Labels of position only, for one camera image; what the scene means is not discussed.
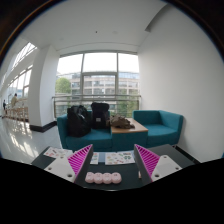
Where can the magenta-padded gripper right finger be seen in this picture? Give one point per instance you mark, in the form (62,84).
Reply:
(165,167)

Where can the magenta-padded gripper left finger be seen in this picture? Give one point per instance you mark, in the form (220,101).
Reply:
(60,167)

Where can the small pink charger block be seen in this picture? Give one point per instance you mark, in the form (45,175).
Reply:
(139,174)

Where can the white sticker sheet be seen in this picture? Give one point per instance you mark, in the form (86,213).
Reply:
(120,158)
(57,152)
(95,158)

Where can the teal armchair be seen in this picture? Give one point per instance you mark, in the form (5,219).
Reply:
(163,128)

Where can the teal sofa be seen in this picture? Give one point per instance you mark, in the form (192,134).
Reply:
(95,140)

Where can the wood-topped teal side table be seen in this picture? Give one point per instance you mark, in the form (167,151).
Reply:
(130,138)

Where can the bulky black backpack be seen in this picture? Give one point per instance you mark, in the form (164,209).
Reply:
(78,121)

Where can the brown jacket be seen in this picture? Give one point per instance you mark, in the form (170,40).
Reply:
(120,122)

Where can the black backpack with white label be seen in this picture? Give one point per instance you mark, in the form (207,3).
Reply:
(100,115)

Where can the row of wooden chairs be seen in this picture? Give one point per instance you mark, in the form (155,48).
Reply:
(20,113)

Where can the metal window railing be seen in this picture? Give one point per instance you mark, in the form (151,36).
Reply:
(96,97)

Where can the person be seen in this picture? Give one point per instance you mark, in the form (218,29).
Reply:
(14,100)
(4,105)

